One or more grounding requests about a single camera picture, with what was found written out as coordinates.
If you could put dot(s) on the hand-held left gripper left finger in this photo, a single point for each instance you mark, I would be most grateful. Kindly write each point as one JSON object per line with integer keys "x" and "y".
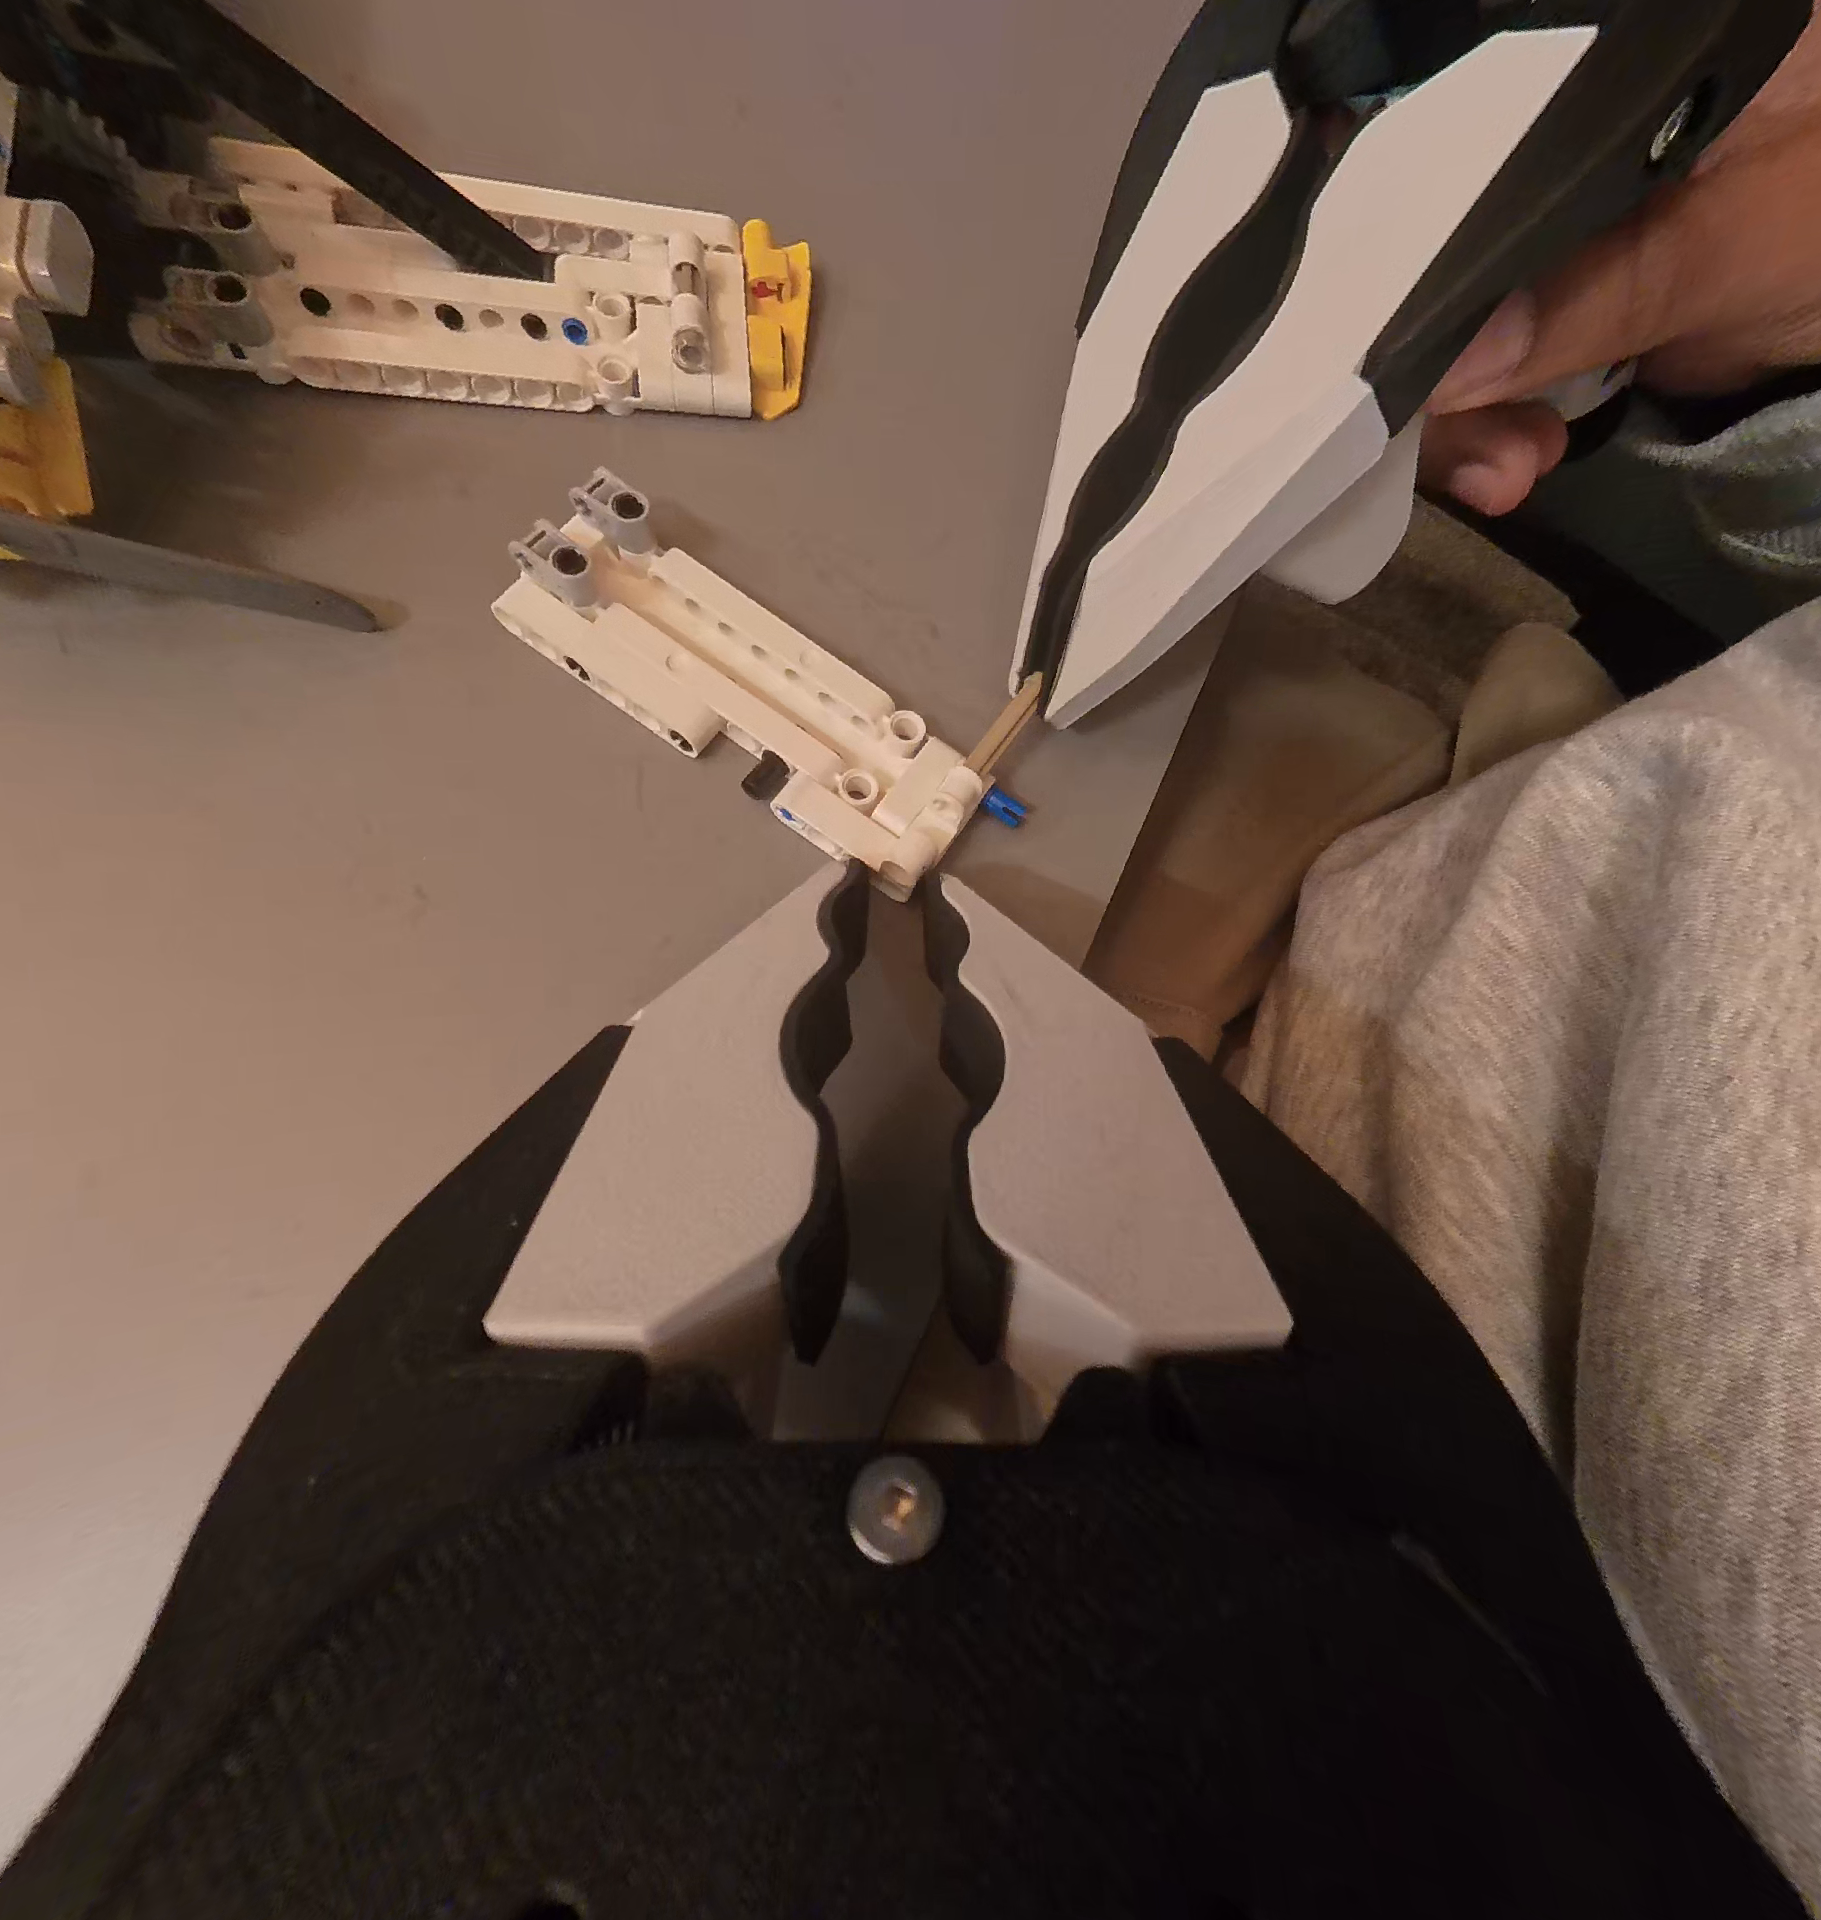
{"x": 642, "y": 1184}

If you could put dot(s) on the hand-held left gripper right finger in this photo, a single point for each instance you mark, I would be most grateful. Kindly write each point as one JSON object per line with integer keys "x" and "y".
{"x": 1136, "y": 1184}

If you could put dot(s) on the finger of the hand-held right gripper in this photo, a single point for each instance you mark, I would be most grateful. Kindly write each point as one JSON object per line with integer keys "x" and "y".
{"x": 1375, "y": 255}
{"x": 1136, "y": 255}

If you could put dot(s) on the white connector with blue pin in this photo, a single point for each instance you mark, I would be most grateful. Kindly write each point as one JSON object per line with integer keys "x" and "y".
{"x": 1007, "y": 806}

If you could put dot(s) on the brown lego axle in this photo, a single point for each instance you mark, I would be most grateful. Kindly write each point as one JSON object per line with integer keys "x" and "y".
{"x": 1006, "y": 728}

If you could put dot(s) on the white lego beam assembly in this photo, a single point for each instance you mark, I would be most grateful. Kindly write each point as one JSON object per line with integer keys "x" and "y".
{"x": 731, "y": 660}

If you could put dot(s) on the lego helicopter model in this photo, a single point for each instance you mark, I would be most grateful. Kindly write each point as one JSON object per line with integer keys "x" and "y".
{"x": 401, "y": 301}

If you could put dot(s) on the person's right forearm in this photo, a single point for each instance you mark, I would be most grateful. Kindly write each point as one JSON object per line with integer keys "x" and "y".
{"x": 1750, "y": 481}

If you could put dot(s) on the person's right hand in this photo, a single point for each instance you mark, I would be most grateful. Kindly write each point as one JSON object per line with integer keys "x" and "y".
{"x": 1750, "y": 225}

